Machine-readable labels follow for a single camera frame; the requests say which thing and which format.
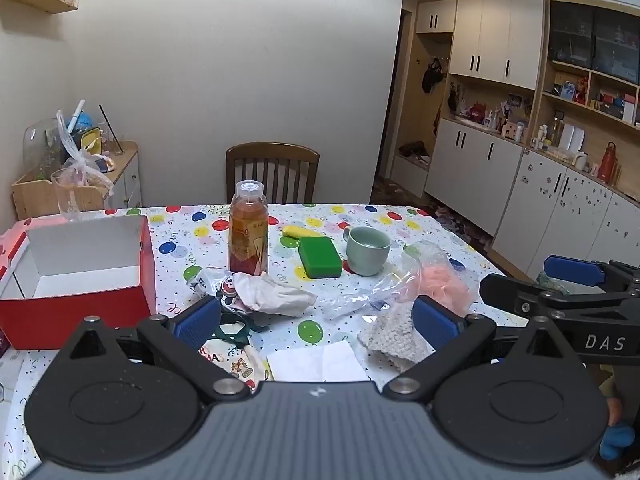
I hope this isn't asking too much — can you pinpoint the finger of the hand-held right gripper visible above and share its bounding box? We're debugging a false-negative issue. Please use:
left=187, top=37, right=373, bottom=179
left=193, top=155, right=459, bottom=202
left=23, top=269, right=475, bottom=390
left=479, top=274, right=556, bottom=318
left=544, top=255, right=640, bottom=292

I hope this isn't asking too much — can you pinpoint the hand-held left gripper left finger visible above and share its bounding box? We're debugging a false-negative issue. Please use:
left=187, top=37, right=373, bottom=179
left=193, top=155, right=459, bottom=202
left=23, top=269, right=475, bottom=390
left=67, top=296, right=251, bottom=403

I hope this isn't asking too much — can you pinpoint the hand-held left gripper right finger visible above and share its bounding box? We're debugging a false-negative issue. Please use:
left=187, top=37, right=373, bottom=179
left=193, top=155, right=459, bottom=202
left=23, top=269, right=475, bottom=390
left=382, top=296, right=576, bottom=402

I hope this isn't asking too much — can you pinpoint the white cartoon print packet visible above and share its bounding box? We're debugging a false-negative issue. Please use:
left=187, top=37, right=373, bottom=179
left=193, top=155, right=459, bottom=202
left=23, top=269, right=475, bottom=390
left=187, top=267, right=242, bottom=311

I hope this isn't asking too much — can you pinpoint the clear bag with pink pouf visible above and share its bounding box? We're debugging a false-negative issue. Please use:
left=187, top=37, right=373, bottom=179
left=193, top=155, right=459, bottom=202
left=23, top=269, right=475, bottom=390
left=320, top=240, right=474, bottom=322

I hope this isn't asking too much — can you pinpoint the tote bag with green straps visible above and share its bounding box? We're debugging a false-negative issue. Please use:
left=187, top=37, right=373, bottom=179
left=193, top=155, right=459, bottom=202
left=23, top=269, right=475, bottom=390
left=199, top=311, right=274, bottom=394

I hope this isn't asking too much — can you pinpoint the red cardboard box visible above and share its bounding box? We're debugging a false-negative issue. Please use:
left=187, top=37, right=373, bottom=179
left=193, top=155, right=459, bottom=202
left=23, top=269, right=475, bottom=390
left=0, top=215, right=158, bottom=351

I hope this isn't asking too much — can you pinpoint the beige knitted cloth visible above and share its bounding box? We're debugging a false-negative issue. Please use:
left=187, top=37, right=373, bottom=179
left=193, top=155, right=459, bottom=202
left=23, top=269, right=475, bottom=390
left=357, top=304, right=437, bottom=374

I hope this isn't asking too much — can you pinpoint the white crumpled cloth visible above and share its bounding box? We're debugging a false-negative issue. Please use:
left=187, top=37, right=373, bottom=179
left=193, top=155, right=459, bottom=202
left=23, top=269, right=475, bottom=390
left=232, top=272, right=319, bottom=319

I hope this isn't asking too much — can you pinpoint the pale green mug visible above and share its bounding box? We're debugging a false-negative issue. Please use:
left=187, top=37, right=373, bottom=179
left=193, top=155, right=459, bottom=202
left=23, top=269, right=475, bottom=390
left=342, top=226, right=392, bottom=277

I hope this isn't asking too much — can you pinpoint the balloon print tablecloth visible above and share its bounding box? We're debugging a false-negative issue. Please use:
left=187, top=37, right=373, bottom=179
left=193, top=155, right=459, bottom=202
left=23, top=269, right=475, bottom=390
left=0, top=203, right=531, bottom=480

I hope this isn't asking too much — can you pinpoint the orange juice bottle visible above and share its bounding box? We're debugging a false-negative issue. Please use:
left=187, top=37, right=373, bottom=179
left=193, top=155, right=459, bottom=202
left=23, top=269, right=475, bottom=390
left=228, top=180, right=271, bottom=277

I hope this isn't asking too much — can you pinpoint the red thermos bottle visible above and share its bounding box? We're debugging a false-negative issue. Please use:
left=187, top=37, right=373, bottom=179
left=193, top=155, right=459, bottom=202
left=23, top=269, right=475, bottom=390
left=597, top=142, right=619, bottom=184

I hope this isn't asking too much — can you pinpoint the white paper napkin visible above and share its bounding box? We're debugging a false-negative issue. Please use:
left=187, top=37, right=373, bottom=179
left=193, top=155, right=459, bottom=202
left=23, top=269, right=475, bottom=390
left=266, top=341, right=372, bottom=384

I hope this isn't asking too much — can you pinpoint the green sponge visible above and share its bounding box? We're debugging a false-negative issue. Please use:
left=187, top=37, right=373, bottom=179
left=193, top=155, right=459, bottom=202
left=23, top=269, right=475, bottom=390
left=298, top=236, right=344, bottom=280

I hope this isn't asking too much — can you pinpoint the yellow sponge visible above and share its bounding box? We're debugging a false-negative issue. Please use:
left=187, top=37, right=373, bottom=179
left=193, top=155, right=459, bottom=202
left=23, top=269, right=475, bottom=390
left=282, top=225, right=324, bottom=240

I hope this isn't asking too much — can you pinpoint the small white cabinet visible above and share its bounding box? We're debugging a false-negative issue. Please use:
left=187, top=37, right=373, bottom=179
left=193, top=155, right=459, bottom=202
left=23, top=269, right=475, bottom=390
left=102, top=142, right=143, bottom=211

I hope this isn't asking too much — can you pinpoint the brown wooden chair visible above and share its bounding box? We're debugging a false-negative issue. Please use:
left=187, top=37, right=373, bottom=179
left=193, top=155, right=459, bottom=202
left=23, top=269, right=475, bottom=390
left=225, top=142, right=321, bottom=206

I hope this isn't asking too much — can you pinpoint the clear drinking glass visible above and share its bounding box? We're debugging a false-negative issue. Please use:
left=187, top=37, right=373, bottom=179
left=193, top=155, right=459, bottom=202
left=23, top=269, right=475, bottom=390
left=50, top=167, right=108, bottom=223

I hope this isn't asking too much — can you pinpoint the knotted clear plastic bag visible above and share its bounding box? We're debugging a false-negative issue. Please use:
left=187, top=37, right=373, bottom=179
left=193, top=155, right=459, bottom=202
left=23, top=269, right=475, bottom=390
left=55, top=109, right=117, bottom=197

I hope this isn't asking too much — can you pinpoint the pink printed storage bag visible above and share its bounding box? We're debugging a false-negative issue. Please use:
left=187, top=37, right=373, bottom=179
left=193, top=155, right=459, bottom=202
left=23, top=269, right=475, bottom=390
left=0, top=217, right=66, bottom=283

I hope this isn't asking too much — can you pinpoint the wooden organizer box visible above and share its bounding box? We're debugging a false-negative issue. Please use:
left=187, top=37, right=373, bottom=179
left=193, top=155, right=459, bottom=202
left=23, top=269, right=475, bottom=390
left=11, top=142, right=138, bottom=221

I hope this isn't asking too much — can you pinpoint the yellow container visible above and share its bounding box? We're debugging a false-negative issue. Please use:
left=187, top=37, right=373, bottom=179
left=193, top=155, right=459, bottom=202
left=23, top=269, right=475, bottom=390
left=79, top=126, right=104, bottom=155

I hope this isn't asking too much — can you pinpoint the black thin stick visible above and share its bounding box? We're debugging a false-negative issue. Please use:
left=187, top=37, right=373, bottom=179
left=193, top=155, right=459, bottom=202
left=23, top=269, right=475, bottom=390
left=98, top=105, right=124, bottom=155

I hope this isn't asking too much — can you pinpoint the black hanging bag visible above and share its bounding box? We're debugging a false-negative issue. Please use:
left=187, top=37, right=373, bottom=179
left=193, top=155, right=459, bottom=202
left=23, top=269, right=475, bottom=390
left=422, top=57, right=446, bottom=94

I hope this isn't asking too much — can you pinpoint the clear glass jar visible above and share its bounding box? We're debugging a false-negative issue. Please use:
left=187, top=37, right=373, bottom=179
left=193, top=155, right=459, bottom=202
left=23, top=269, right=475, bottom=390
left=22, top=119, right=66, bottom=181

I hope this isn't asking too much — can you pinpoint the white wall cabinet unit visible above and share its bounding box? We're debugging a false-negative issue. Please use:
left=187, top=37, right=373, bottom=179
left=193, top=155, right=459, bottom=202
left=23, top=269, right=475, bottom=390
left=390, top=0, right=640, bottom=297

